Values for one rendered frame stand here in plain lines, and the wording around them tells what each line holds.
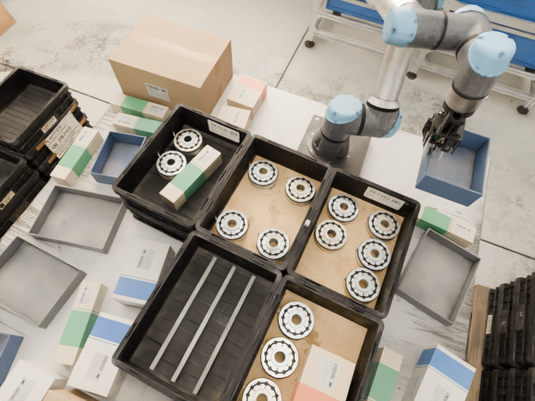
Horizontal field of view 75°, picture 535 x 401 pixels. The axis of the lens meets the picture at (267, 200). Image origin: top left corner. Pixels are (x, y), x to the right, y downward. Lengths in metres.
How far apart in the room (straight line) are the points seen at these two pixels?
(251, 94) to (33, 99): 1.17
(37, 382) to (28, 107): 1.39
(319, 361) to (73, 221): 0.98
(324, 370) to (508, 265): 1.66
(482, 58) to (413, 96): 2.10
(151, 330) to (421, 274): 0.91
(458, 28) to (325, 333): 0.82
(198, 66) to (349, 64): 1.69
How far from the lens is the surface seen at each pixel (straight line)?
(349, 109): 1.28
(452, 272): 1.43
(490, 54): 0.81
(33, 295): 1.41
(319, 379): 1.01
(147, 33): 1.69
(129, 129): 1.55
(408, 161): 1.58
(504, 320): 1.98
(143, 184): 1.28
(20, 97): 2.26
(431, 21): 0.86
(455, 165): 1.15
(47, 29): 3.50
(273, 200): 1.20
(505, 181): 2.75
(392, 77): 1.29
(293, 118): 1.58
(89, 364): 1.20
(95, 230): 1.41
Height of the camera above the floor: 1.90
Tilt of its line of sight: 63 degrees down
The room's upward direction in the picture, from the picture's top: 5 degrees clockwise
